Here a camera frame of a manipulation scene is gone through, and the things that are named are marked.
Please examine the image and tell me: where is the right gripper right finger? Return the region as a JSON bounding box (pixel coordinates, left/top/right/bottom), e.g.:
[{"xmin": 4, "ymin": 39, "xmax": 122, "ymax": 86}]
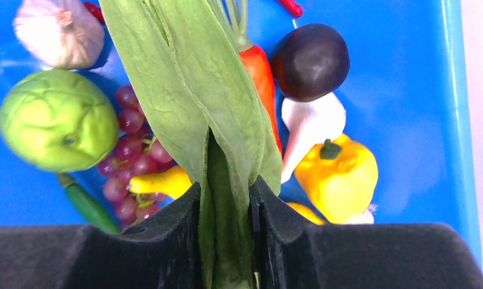
[{"xmin": 249, "ymin": 178, "xmax": 483, "ymax": 288}]

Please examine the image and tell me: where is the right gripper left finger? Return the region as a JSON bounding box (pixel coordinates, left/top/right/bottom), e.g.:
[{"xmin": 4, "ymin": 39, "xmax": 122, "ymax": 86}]
[{"xmin": 0, "ymin": 184, "xmax": 203, "ymax": 288}]

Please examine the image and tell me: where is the yellow banana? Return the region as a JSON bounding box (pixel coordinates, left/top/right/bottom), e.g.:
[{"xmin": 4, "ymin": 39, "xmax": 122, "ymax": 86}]
[{"xmin": 128, "ymin": 166, "xmax": 192, "ymax": 199}]

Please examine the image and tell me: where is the green chili pepper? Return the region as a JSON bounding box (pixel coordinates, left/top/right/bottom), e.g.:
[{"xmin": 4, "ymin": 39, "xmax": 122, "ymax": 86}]
[{"xmin": 55, "ymin": 173, "xmax": 120, "ymax": 234}]

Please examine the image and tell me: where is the white garlic near mango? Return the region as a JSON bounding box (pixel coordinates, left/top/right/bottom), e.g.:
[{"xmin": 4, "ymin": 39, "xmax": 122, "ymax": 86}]
[{"xmin": 344, "ymin": 204, "xmax": 377, "ymax": 225}]

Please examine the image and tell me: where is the yellow bell pepper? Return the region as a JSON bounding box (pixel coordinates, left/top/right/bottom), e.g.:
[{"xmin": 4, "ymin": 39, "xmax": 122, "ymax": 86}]
[{"xmin": 294, "ymin": 134, "xmax": 378, "ymax": 225}]

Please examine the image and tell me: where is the purple grape bunch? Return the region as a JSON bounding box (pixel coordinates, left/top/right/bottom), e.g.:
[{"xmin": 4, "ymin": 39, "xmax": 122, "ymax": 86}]
[{"xmin": 97, "ymin": 85, "xmax": 173, "ymax": 231}]

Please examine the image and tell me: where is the green cabbage ball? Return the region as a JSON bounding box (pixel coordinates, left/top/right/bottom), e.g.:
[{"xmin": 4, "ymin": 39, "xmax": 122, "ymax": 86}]
[{"xmin": 0, "ymin": 69, "xmax": 120, "ymax": 173}]

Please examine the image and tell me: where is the dark purple mushroom cap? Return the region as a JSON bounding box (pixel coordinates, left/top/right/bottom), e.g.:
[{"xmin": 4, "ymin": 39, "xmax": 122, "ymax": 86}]
[{"xmin": 269, "ymin": 23, "xmax": 351, "ymax": 102}]

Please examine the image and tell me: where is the blue plastic bin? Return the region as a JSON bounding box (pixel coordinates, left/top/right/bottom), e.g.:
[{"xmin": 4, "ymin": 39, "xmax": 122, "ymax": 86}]
[{"xmin": 0, "ymin": 1, "xmax": 482, "ymax": 263}]

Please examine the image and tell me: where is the orange carrot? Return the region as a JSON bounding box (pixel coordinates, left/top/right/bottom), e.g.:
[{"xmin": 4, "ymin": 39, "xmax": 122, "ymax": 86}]
[{"xmin": 218, "ymin": 0, "xmax": 282, "ymax": 151}]

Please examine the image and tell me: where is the white garlic bulb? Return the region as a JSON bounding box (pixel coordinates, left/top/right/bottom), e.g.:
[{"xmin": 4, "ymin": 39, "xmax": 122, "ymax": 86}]
[{"xmin": 13, "ymin": 0, "xmax": 105, "ymax": 70}]

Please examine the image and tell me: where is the red chili pepper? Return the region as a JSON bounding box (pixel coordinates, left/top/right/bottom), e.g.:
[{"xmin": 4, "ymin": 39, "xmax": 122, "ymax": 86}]
[{"xmin": 277, "ymin": 0, "xmax": 303, "ymax": 18}]

